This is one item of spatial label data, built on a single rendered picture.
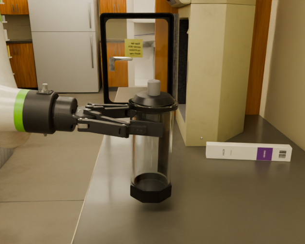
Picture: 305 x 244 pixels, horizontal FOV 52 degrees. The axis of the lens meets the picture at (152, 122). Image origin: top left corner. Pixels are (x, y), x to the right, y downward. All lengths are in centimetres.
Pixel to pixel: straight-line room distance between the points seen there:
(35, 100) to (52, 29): 543
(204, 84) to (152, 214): 49
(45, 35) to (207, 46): 524
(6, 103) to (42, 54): 551
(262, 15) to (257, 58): 18
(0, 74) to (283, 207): 77
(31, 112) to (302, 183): 72
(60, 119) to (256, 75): 103
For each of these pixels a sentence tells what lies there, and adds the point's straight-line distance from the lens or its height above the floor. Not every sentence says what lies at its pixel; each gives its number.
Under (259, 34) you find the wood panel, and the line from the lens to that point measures 147.
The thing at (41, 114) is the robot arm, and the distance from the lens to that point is 67.
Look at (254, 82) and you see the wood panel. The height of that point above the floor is 109.
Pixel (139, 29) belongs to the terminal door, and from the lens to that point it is 133.
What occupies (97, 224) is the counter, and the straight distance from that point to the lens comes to 73.
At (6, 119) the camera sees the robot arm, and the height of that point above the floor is 117.
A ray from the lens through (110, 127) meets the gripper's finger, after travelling 62.
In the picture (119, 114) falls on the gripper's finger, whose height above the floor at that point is 116.
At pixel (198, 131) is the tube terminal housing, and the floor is 99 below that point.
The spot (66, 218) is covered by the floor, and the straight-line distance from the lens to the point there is 243.
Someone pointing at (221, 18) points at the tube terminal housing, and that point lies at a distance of 104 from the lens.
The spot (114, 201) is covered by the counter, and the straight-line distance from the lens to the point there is 80.
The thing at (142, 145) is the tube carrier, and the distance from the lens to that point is 67.
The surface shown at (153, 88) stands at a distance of 66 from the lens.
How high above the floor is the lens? 137
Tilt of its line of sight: 18 degrees down
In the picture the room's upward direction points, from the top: straight up
